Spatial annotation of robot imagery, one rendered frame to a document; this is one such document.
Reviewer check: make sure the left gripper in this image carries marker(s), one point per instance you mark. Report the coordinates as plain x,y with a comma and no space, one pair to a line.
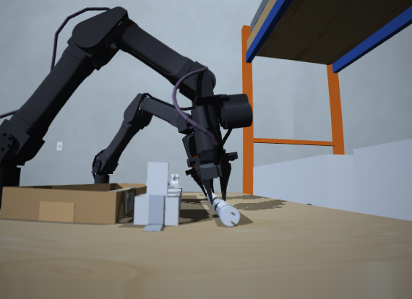
193,173

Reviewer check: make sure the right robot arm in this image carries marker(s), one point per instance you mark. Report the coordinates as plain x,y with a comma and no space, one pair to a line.
91,46

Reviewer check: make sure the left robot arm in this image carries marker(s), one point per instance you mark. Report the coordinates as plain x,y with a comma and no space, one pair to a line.
138,119

